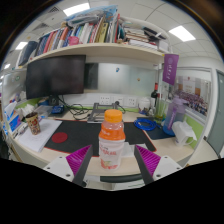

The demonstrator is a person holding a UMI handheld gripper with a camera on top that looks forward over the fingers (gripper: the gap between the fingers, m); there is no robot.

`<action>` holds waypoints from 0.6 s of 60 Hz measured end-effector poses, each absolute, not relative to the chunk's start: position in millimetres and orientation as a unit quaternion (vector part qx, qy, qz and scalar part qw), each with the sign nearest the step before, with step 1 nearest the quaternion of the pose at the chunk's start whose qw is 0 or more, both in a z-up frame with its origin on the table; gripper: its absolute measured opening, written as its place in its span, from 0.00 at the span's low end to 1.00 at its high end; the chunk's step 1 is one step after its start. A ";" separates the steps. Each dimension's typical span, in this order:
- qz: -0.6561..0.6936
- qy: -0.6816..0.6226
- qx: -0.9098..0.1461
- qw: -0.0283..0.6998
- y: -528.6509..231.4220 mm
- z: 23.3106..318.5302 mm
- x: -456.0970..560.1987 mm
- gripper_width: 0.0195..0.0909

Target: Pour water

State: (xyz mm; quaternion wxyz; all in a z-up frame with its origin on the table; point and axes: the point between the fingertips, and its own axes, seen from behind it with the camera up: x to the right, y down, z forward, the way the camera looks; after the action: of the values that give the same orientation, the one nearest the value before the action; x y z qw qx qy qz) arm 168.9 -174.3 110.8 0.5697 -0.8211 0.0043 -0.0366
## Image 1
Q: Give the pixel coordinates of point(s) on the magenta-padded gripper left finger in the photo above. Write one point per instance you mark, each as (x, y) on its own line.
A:
(78, 160)

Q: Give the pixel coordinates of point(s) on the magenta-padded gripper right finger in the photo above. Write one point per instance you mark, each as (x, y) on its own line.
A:
(148, 160)

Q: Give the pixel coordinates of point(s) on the orange-capped drink bottle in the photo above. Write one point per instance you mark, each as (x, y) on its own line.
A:
(111, 140)

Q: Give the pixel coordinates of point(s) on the purple water bottle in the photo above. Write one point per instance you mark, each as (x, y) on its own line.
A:
(173, 116)

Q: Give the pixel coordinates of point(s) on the black red-edged desk mat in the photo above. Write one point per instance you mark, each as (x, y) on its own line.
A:
(81, 133)

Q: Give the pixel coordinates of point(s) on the dark blue mouse pad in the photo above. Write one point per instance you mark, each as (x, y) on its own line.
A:
(156, 134)

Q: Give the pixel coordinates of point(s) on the flat round red coaster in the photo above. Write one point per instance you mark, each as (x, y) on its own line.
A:
(59, 137)

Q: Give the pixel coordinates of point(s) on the white paper sheets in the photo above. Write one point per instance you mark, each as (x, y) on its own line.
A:
(40, 136)

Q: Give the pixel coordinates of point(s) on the white plastic jug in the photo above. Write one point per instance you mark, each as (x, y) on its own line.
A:
(183, 131)

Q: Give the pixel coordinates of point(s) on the grey metal laptop stand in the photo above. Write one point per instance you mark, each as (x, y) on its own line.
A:
(95, 115)

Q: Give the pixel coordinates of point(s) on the small blue device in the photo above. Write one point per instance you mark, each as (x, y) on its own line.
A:
(57, 109)

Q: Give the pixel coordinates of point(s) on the white round container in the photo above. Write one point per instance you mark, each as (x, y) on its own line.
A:
(144, 104)

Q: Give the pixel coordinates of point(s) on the patterned paper cup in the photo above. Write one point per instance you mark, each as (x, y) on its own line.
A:
(33, 125)

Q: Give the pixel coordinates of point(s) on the clear plastic box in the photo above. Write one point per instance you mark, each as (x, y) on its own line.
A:
(44, 110)

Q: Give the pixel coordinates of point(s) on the dark wine bottle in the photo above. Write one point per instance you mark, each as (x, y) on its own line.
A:
(154, 96)

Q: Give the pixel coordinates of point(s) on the blue tissue box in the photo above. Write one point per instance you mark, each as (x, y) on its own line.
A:
(14, 121)

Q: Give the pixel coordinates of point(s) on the group photo poster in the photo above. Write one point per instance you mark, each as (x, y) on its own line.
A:
(193, 95)

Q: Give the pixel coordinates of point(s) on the grey door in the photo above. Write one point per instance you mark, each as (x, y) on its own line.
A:
(216, 116)

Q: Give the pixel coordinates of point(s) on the black computer monitor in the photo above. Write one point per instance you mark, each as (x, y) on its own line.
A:
(55, 76)

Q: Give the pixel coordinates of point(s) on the purple hanging banner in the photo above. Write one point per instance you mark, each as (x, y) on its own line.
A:
(170, 68)

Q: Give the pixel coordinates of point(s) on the white shelf with books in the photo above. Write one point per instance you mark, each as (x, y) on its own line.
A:
(100, 50)

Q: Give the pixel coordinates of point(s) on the white wall sockets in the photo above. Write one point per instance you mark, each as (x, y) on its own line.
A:
(106, 100)

